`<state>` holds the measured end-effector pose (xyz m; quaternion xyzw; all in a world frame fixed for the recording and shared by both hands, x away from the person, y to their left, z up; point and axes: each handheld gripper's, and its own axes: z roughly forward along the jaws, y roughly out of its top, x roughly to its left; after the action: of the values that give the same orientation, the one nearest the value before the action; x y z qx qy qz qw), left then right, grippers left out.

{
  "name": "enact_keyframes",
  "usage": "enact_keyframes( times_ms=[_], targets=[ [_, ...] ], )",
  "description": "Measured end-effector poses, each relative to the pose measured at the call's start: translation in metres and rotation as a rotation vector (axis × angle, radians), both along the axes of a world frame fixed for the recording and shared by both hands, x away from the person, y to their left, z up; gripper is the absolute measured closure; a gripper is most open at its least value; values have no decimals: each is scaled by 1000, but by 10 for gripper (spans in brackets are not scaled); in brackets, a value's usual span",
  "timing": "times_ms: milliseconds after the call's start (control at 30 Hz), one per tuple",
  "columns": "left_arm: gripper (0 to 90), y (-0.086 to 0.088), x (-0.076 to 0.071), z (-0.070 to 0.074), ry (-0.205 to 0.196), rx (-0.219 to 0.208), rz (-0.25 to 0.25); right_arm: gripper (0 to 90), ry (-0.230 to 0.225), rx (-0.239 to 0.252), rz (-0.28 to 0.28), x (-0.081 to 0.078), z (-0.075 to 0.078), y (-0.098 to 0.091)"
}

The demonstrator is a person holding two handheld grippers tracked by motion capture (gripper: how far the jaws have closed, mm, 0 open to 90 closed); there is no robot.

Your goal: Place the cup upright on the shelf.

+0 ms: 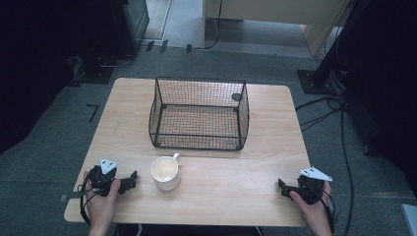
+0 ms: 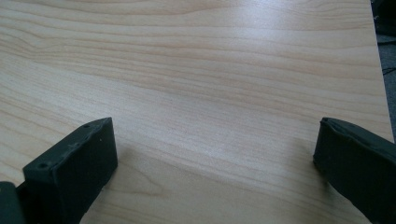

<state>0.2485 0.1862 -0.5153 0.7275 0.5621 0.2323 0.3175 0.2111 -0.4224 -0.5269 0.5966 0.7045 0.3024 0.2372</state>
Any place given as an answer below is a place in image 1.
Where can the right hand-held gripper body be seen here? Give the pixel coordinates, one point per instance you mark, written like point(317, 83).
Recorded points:
point(309, 188)

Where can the white box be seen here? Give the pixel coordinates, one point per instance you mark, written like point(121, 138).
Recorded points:
point(410, 219)

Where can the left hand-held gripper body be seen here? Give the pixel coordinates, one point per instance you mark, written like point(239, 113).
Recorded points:
point(101, 178)

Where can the black cabinet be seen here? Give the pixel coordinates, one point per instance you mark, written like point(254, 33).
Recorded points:
point(131, 26)

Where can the person's right hand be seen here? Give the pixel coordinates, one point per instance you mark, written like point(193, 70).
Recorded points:
point(311, 213)

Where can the dark round disc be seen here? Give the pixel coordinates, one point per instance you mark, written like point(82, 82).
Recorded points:
point(236, 97)

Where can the black tape corner mark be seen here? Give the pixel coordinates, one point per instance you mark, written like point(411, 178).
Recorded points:
point(94, 111)

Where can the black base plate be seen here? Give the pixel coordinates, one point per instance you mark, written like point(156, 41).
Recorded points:
point(95, 73)

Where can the dark curtain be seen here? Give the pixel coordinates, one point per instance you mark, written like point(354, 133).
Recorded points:
point(390, 98)
point(39, 65)

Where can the black tape strip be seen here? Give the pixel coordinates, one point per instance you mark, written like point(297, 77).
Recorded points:
point(164, 46)
point(149, 46)
point(189, 48)

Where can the black metal stand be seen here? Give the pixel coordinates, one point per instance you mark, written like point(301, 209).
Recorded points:
point(331, 59)

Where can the light wooden furniture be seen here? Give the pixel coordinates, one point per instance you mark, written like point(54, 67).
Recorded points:
point(278, 10)

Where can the white cup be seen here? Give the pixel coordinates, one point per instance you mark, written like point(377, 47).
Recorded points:
point(165, 183)

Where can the person's left hand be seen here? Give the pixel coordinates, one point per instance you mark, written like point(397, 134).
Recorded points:
point(100, 206)

